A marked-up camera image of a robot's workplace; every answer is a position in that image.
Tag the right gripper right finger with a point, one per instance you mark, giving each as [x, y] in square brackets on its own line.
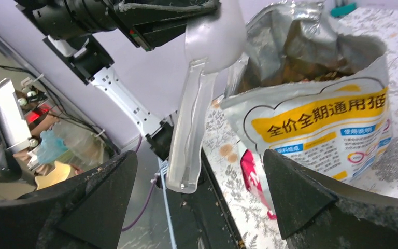
[316, 211]

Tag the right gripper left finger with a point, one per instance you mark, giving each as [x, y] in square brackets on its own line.
[85, 211]

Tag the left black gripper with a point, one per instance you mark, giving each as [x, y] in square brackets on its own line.
[63, 20]

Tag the clear plastic scoop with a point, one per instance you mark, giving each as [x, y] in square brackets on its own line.
[212, 44]

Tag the cat food bag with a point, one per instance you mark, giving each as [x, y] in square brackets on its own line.
[337, 128]

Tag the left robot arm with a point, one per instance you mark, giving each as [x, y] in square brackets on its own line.
[91, 63]

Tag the pet food kibble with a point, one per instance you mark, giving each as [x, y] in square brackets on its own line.
[295, 70]

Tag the floral table mat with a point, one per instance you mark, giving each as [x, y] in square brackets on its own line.
[223, 147]

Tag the teal corner clip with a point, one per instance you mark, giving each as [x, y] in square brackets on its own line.
[344, 10]

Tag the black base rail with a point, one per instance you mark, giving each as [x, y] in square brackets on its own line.
[203, 219]

